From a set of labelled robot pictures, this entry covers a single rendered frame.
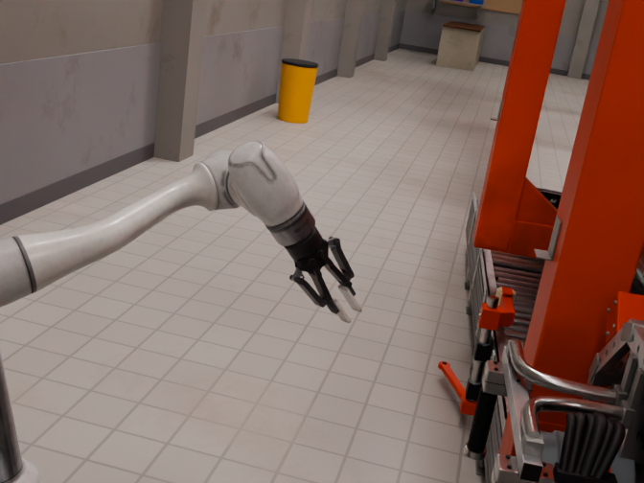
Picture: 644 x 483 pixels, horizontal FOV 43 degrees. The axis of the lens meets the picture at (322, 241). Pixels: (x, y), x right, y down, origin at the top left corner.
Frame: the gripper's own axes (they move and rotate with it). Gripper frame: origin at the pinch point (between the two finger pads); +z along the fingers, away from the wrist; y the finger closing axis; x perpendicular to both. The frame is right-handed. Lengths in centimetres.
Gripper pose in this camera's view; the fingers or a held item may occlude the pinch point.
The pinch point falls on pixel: (344, 304)
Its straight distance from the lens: 174.4
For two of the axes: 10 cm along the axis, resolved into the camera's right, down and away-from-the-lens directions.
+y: 6.8, -6.6, 3.3
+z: 4.8, 7.4, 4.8
